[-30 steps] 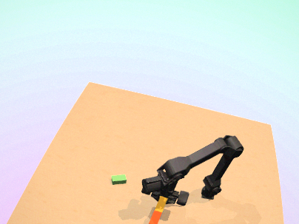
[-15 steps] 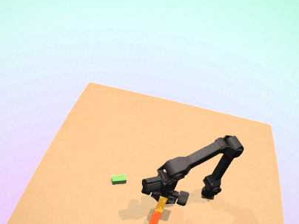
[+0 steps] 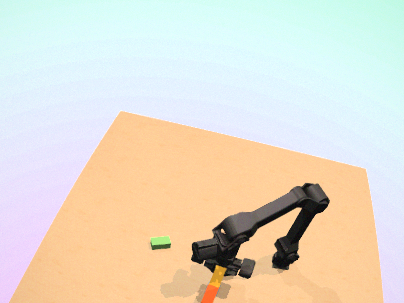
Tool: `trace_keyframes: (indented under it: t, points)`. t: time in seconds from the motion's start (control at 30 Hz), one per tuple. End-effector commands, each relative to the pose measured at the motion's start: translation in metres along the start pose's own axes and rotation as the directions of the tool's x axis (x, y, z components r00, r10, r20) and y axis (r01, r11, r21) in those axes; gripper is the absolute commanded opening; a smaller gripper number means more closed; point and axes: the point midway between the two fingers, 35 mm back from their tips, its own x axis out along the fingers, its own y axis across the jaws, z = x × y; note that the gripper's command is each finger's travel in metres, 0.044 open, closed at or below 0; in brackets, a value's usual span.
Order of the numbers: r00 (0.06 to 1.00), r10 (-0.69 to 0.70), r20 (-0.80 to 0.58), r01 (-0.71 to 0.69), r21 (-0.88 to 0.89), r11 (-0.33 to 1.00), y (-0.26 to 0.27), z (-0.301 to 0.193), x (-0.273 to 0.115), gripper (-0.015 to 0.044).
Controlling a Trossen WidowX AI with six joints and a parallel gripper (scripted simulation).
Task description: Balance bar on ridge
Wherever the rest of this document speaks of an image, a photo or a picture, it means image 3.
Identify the small green block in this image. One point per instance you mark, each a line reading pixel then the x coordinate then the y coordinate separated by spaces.
pixel 160 242

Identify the yellow long bar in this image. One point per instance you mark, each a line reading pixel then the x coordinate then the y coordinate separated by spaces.
pixel 214 285

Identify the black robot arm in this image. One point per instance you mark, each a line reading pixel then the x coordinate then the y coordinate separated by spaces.
pixel 240 227

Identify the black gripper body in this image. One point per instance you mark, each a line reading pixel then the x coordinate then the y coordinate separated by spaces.
pixel 246 267

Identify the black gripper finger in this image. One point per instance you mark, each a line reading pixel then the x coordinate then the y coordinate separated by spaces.
pixel 211 268
pixel 230 273

